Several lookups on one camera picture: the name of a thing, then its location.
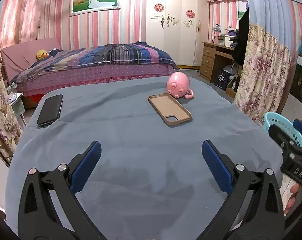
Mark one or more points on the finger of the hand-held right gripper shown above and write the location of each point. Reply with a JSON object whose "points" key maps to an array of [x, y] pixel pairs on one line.
{"points": [[301, 130], [280, 136]]}

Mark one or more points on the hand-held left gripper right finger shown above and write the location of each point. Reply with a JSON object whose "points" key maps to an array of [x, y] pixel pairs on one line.
{"points": [[215, 166]]}

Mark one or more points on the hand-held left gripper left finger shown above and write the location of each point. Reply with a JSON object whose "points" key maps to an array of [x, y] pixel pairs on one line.
{"points": [[87, 165]]}

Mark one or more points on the light blue plastic basket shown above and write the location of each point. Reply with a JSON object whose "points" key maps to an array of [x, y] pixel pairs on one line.
{"points": [[278, 120]]}

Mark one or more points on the person's right hand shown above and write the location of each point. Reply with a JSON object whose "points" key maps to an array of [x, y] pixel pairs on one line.
{"points": [[291, 203]]}

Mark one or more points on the black smartphone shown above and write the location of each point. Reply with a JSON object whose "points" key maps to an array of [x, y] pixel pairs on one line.
{"points": [[50, 110]]}

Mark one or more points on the blue floral curtain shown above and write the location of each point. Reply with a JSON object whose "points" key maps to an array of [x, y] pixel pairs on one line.
{"points": [[1, 105], [265, 67]]}

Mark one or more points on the brown phone case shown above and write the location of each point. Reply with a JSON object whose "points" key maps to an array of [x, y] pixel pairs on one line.
{"points": [[169, 110]]}

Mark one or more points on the black cardboard box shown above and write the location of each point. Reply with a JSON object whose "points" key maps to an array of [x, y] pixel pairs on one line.
{"points": [[224, 80]]}

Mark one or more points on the pink pig mug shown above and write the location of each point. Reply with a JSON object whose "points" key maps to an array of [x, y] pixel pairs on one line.
{"points": [[178, 83]]}

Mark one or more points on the white plastic stool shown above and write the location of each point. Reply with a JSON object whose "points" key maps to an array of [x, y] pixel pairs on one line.
{"points": [[16, 105]]}

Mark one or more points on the dark hanging cloth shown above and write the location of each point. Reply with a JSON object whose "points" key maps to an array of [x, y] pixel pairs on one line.
{"points": [[242, 42]]}

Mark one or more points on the wooden desk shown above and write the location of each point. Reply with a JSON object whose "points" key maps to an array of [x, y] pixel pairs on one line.
{"points": [[210, 60]]}

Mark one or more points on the patchwork quilt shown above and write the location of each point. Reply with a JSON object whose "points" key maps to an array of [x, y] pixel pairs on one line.
{"points": [[111, 56]]}

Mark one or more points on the white storage box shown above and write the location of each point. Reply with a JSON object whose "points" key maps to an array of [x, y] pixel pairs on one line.
{"points": [[224, 40]]}

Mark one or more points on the yellow duck plush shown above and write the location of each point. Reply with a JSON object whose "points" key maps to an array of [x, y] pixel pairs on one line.
{"points": [[41, 55]]}

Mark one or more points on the desk lamp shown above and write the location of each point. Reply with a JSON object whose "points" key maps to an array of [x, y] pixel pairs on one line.
{"points": [[216, 28]]}

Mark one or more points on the pink bed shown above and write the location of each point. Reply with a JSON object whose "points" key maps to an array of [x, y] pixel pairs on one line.
{"points": [[16, 55]]}

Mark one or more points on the white wardrobe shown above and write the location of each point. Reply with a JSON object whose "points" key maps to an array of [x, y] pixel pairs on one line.
{"points": [[178, 40]]}

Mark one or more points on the red round door decal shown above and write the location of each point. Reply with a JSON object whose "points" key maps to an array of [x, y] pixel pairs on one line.
{"points": [[190, 13], [159, 7]]}

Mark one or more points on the pink curtain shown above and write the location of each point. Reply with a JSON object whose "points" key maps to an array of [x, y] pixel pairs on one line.
{"points": [[23, 10]]}

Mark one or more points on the framed wall poster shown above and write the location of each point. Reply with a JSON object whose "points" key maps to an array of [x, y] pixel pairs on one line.
{"points": [[94, 0]]}

